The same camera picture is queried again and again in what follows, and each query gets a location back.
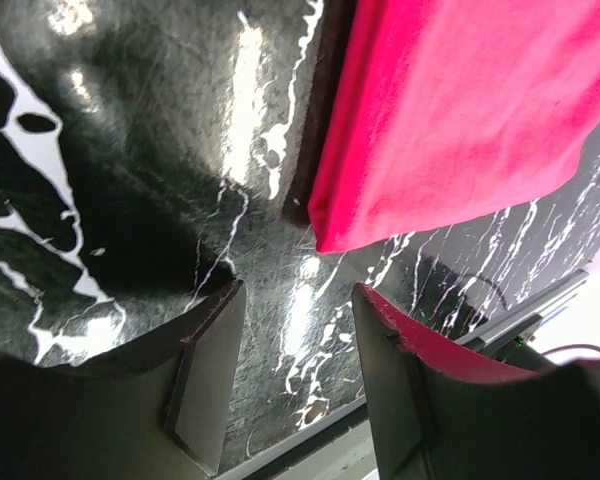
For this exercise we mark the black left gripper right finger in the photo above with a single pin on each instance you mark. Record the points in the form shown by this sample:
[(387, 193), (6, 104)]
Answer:
[(439, 410)]

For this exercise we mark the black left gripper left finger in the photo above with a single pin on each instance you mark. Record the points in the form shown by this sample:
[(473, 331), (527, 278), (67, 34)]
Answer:
[(153, 408)]

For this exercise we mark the magenta pink t shirt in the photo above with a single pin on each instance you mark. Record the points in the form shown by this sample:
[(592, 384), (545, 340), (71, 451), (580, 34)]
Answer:
[(447, 111)]

